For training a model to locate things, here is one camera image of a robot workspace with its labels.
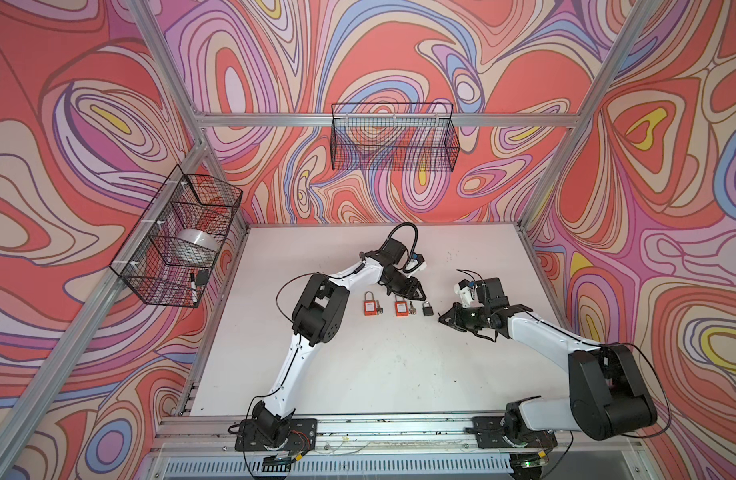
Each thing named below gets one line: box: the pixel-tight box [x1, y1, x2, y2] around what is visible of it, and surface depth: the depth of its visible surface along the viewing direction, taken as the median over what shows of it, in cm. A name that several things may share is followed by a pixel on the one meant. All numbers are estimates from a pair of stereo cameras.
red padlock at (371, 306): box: [363, 290, 384, 316], surface depth 98 cm
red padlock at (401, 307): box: [394, 294, 409, 317], surface depth 97 cm
